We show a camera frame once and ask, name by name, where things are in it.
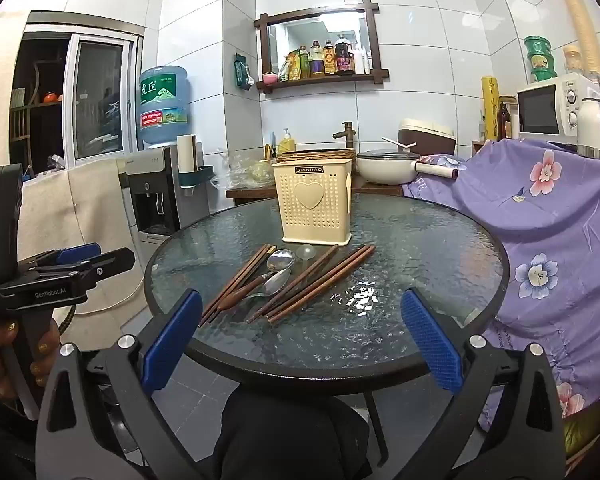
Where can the teal cup holder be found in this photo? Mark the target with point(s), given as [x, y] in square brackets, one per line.
[202, 174]

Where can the wooden framed mirror shelf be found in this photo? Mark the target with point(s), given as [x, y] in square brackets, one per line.
[265, 45]

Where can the person's dark trouser leg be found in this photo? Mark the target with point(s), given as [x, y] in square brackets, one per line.
[290, 435]

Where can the person's left hand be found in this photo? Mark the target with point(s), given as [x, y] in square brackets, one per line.
[47, 355]

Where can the woven pattern wash basin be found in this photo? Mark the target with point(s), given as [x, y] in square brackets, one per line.
[315, 153]

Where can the round glass table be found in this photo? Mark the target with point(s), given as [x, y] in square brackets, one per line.
[405, 240]

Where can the sliding glass door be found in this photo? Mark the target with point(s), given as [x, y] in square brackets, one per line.
[100, 100]

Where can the person's left forearm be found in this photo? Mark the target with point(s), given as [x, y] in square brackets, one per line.
[0, 435]

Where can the white cup sleeve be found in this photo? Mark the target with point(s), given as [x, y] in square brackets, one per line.
[185, 160]

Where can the yellow lidded jar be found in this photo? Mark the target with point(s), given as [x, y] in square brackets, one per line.
[572, 60]

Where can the dark wooden shelf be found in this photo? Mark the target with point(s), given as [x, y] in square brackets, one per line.
[35, 110]

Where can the bunch of brown wooden chopsticks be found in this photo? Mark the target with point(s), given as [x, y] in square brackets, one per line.
[325, 275]

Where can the row of condiment bottles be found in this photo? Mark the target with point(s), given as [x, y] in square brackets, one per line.
[330, 60]

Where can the brown and white rice cooker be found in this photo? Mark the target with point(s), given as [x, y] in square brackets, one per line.
[427, 135]

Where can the green hanging packet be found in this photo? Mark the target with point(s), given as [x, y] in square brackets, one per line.
[242, 72]

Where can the white microwave oven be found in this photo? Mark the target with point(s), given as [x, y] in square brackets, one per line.
[542, 107]

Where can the white lidded pot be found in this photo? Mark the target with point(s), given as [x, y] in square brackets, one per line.
[385, 170]

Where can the clear plastic bag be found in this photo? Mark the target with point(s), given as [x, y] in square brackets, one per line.
[240, 172]

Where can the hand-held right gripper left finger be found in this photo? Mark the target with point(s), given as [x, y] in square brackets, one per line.
[172, 342]

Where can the brown glass bottle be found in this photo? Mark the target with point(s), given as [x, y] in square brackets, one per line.
[504, 122]

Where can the brown wooden side table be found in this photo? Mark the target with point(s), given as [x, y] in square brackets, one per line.
[260, 194]

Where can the green instant noodle cup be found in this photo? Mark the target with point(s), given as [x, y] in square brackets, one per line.
[542, 75]
[537, 45]
[540, 61]

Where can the cream plastic utensil holder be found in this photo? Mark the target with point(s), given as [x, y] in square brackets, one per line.
[312, 210]

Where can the white metal kettle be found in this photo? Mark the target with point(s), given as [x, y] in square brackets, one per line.
[595, 120]

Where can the yellow wrap roll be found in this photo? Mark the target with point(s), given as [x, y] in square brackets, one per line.
[490, 107]

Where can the beige cloth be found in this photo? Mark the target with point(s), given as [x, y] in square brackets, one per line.
[65, 210]

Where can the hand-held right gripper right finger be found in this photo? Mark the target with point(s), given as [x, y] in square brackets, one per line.
[432, 342]

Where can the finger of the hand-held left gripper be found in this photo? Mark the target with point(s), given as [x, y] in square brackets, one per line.
[110, 261]
[77, 252]

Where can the blue water jug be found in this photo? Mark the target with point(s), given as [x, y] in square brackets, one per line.
[164, 105]

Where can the pink small bowl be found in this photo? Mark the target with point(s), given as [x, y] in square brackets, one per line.
[270, 79]

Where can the yellow soap dispenser bottle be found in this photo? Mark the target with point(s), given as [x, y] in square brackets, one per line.
[286, 142]

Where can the bronze faucet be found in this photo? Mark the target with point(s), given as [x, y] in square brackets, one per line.
[347, 132]

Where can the grey water dispenser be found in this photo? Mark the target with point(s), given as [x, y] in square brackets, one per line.
[155, 200]

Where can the purple floral cloth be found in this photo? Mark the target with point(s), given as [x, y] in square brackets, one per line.
[555, 240]

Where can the tall stack of paper cups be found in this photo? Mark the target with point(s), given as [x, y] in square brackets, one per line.
[577, 20]

